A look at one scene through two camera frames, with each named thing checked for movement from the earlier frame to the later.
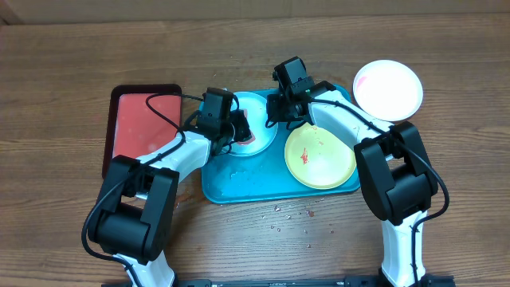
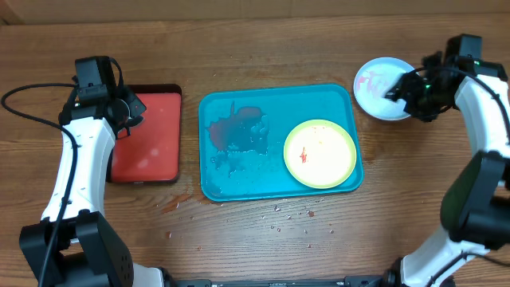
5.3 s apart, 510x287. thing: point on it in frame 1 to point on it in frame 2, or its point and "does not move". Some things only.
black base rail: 424,281 does not move
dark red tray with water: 139,118 does not move
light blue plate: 264,136 to 371,84
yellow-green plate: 319,158 does not move
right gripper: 276,104 to 403,90
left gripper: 237,116 to 138,105
